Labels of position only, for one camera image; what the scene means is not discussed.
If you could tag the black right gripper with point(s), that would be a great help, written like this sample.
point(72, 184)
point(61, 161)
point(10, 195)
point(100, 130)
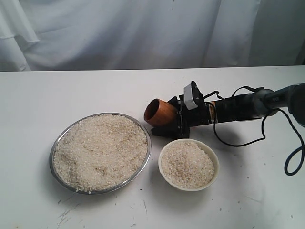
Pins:
point(186, 119)

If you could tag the brown wooden cup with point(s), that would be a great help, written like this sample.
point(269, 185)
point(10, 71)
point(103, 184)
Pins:
point(159, 113)

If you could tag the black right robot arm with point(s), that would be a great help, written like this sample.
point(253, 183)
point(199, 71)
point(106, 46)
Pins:
point(256, 104)

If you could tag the small white rice bowl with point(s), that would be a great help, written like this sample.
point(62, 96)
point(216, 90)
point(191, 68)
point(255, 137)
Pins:
point(188, 165)

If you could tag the metal plate of rice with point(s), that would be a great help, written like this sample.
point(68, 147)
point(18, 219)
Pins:
point(100, 153)

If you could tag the white backdrop cloth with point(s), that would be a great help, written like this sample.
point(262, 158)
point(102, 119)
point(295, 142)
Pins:
point(61, 35)

